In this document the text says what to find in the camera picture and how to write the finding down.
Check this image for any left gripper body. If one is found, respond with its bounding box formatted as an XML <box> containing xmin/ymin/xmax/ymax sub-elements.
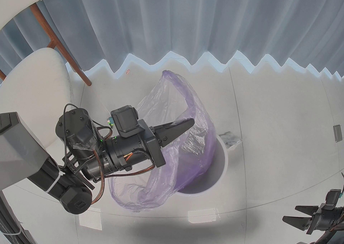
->
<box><xmin>103</xmin><ymin>126</ymin><xmax>166</xmax><ymax>171</ymax></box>

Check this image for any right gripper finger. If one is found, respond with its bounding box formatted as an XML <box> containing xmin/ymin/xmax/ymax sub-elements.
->
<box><xmin>295</xmin><ymin>205</ymin><xmax>321</xmax><ymax>215</ymax></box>
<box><xmin>282</xmin><ymin>215</ymin><xmax>314</xmax><ymax>235</ymax></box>

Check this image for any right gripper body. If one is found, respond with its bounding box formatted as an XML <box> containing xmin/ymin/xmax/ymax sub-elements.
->
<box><xmin>306</xmin><ymin>203</ymin><xmax>344</xmax><ymax>235</ymax></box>

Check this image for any purple plastic bag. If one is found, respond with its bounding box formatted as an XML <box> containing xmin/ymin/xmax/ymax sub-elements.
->
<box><xmin>109</xmin><ymin>70</ymin><xmax>217</xmax><ymax>213</ymax></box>

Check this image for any clear plastic wrapper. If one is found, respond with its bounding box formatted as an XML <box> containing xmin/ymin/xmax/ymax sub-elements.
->
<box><xmin>219</xmin><ymin>131</ymin><xmax>242</xmax><ymax>150</ymax></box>

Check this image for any white trash bin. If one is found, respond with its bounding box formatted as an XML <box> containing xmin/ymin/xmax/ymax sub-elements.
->
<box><xmin>176</xmin><ymin>133</ymin><xmax>229</xmax><ymax>198</ymax></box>

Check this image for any white cushioned wooden chair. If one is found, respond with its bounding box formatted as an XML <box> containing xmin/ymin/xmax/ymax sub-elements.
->
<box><xmin>0</xmin><ymin>0</ymin><xmax>92</xmax><ymax>156</ymax></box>

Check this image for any pale blue curtain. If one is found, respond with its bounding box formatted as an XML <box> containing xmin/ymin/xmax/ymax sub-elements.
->
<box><xmin>0</xmin><ymin>0</ymin><xmax>344</xmax><ymax>81</ymax></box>

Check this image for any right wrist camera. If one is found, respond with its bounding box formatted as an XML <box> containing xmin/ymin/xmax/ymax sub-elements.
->
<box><xmin>325</xmin><ymin>189</ymin><xmax>343</xmax><ymax>210</ymax></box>

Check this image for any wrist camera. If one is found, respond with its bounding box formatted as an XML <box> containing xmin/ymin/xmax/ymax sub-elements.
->
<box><xmin>325</xmin><ymin>189</ymin><xmax>343</xmax><ymax>210</ymax></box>
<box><xmin>107</xmin><ymin>105</ymin><xmax>147</xmax><ymax>139</ymax></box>

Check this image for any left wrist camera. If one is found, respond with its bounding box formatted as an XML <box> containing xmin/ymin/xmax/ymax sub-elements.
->
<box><xmin>107</xmin><ymin>105</ymin><xmax>147</xmax><ymax>139</ymax></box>

